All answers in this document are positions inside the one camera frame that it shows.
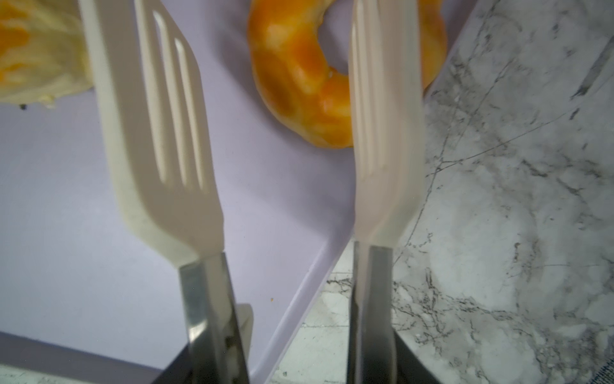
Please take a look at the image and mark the white food tongs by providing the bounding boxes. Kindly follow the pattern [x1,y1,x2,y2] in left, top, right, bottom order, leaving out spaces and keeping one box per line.
[79,1,425,383]

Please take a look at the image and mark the lilac plastic tray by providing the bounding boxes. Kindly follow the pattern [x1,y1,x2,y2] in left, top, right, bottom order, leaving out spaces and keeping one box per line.
[0,0,478,384]

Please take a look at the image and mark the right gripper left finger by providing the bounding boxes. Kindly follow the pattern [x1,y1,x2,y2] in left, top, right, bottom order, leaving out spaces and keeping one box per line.
[153,345,193,384]

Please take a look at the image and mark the ring doughnut bread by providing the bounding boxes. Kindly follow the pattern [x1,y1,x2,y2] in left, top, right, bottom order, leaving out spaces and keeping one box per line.
[246,0,449,150]

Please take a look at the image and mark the twisted braided bread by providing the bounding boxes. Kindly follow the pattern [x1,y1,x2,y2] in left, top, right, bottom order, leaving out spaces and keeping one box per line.
[1,1,94,108]

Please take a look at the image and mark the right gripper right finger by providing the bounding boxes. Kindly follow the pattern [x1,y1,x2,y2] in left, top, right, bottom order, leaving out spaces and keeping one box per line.
[394,331,441,384]

